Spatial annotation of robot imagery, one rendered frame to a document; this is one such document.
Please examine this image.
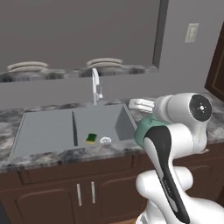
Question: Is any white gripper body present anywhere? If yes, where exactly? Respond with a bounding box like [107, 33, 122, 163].
[129, 98, 156, 114]

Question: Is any white sink drain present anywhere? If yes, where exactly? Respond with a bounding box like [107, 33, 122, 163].
[99, 136, 112, 145]

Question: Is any dark brown tall cabinet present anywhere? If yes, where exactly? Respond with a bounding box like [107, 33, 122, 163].
[204, 22, 224, 102]

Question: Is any dark brown cabinet door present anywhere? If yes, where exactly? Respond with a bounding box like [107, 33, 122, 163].
[0, 178, 88, 224]
[186, 163, 224, 205]
[86, 170, 147, 224]

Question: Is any grey double basin sink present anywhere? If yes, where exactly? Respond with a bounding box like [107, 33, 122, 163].
[8, 103, 138, 160]

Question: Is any teal round container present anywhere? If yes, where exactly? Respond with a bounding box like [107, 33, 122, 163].
[134, 114, 172, 148]

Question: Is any silver tap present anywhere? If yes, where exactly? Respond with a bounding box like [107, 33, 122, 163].
[91, 67, 104, 107]

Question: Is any pale round stool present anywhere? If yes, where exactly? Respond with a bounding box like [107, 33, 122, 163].
[6, 60, 50, 74]
[86, 57, 124, 69]

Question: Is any green and yellow sponge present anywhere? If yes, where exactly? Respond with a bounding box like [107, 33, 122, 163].
[85, 133, 98, 145]

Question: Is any dark brown false drawer front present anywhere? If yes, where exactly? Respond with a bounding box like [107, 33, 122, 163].
[17, 156, 136, 186]

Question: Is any silver cabinet door handle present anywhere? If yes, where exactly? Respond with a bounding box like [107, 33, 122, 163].
[76, 183, 83, 207]
[90, 181, 96, 205]

